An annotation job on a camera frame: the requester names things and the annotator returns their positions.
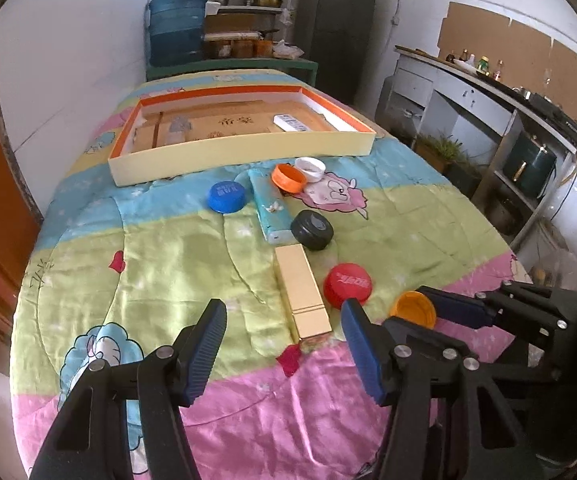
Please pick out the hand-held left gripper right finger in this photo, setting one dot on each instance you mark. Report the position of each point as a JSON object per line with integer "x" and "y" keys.
{"x": 363, "y": 350}

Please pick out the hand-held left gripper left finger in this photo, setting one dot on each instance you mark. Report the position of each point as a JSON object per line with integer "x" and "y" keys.
{"x": 208, "y": 345}

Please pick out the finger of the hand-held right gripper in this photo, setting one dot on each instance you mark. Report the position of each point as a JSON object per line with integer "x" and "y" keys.
{"x": 518, "y": 382}
{"x": 458, "y": 307}

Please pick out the yellow-orange bottle cap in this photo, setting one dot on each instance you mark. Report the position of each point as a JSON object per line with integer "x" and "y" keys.
{"x": 413, "y": 310}

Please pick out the gold rectangular box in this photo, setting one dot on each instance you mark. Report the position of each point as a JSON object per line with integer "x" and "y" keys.
{"x": 301, "y": 290}

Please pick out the black bottle cap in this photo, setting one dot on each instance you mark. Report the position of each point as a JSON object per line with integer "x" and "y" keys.
{"x": 312, "y": 230}

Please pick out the teal printed box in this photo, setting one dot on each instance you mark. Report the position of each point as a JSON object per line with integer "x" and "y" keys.
{"x": 271, "y": 210}

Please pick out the blue bottle cap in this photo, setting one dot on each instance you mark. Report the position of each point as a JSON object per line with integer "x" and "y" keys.
{"x": 226, "y": 196}

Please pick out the white bottle cap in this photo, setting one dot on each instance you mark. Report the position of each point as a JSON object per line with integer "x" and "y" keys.
{"x": 311, "y": 169}

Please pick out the orange-rimmed cardboard tray box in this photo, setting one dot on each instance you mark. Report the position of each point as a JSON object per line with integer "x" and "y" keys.
{"x": 238, "y": 157}

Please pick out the red bottle cap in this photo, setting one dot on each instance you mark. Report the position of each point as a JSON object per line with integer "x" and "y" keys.
{"x": 348, "y": 284}

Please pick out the printed cartoon blanket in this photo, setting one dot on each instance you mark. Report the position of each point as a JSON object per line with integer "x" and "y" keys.
{"x": 168, "y": 260}

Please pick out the dark green appliance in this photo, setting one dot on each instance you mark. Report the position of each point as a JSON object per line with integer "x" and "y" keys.
{"x": 528, "y": 162}

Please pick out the potted green plant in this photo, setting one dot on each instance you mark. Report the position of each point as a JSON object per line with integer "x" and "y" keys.
{"x": 443, "y": 147}

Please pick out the black gas stove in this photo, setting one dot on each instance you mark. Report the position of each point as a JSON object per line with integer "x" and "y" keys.
{"x": 553, "y": 112}

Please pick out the orange bottle cap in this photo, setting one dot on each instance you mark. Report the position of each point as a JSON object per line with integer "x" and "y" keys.
{"x": 288, "y": 179}

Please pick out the grey kitchen counter cabinet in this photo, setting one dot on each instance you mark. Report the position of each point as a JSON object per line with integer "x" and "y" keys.
{"x": 448, "y": 95}

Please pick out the brown glass bottle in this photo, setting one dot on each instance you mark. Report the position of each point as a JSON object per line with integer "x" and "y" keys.
{"x": 499, "y": 71}

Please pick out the white printed tube box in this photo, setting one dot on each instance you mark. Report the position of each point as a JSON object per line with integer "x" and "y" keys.
{"x": 291, "y": 122}

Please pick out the green low table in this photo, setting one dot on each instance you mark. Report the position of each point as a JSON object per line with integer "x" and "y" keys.
{"x": 298, "y": 65}

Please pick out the row of food jars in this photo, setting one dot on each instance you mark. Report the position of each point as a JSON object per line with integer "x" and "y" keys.
{"x": 238, "y": 47}

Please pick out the white plastic bag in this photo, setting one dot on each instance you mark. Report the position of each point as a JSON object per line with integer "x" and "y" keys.
{"x": 287, "y": 50}

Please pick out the dark grey refrigerator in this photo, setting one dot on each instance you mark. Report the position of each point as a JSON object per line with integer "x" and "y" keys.
{"x": 338, "y": 25}

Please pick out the blue water jug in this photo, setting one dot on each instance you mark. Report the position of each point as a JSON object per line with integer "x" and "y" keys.
{"x": 177, "y": 27}

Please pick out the brown cardboard box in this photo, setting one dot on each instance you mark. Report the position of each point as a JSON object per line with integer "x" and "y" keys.
{"x": 231, "y": 22}

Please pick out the cardboard sheet on wall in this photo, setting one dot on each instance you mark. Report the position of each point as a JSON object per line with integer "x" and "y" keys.
{"x": 508, "y": 40}

